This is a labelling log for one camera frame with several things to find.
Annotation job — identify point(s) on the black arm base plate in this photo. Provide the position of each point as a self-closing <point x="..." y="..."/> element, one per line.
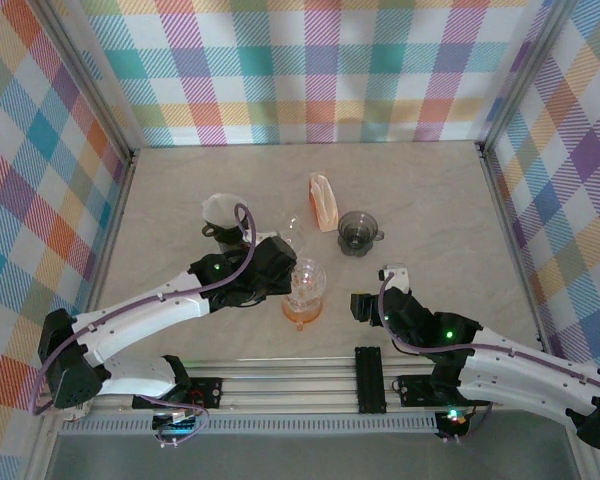
<point x="207" y="392"/>
<point x="415" y="390"/>

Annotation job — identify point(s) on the aluminium floor rail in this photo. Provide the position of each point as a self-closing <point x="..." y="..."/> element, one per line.
<point x="105" y="250"/>
<point x="516" y="250"/>

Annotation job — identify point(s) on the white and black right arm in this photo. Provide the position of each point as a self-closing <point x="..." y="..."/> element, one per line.
<point x="520" y="375"/>

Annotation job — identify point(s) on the controller board with blue light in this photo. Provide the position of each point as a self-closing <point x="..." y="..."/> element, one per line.
<point x="175" y="425"/>

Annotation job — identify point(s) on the white paper coffee filter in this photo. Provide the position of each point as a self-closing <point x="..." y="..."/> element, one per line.
<point x="222" y="207"/>

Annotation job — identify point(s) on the controller board with green light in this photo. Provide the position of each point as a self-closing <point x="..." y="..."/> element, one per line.
<point x="452" y="419"/>

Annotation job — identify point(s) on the white paper filter stack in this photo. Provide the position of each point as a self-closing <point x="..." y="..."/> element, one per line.
<point x="326" y="205"/>

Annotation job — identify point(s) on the black rail bracket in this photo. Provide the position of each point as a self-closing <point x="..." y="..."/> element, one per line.
<point x="369" y="380"/>

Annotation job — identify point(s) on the smoke grey plastic dripper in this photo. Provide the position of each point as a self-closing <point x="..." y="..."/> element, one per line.
<point x="355" y="232"/>

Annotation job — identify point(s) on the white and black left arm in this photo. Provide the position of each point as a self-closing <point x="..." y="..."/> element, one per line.
<point x="140" y="315"/>

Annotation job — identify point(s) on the aluminium frame post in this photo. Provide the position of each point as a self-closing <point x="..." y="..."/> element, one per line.
<point x="91" y="75"/>
<point x="522" y="75"/>

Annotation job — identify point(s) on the wide aluminium base rail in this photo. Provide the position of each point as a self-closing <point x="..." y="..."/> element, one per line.
<point x="290" y="385"/>

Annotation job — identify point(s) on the orange white pouch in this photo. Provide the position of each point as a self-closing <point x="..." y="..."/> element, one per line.
<point x="312" y="192"/>

